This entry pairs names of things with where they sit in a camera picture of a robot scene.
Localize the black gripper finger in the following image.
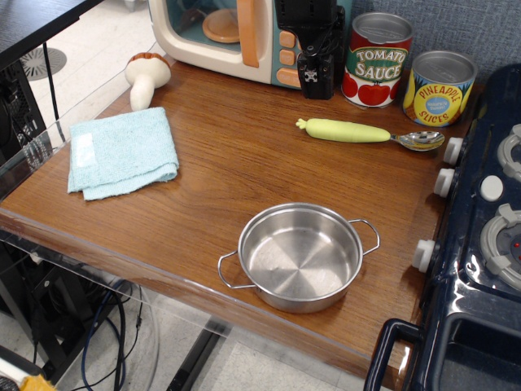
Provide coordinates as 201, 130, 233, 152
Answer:
319, 53, 335, 99
297, 53, 321, 99

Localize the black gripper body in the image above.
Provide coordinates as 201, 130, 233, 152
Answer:
274, 0, 345, 55

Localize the light blue folded cloth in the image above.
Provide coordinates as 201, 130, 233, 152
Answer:
68, 108, 179, 200

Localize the tomato sauce can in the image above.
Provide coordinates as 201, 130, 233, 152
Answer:
341, 12, 414, 108

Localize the toy microwave oven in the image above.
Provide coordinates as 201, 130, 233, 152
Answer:
149, 1, 352, 99

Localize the orange toy plate in microwave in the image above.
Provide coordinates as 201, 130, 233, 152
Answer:
202, 9, 239, 44

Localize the pineapple slices can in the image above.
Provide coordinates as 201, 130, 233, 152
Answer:
402, 51, 478, 128

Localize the white stove knob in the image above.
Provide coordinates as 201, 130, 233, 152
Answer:
434, 169, 455, 198
412, 239, 436, 273
444, 137, 464, 166

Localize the plush mushroom toy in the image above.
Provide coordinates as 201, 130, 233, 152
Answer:
125, 52, 171, 112

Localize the black desk top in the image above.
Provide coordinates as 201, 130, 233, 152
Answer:
1, 0, 101, 69

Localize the dark blue toy stove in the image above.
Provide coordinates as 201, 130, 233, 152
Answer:
365, 64, 520, 390

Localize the spoon with green carrot handle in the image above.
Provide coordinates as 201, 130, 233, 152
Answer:
296, 118, 445, 152

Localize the black table leg frame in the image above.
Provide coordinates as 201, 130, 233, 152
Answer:
166, 323, 226, 391

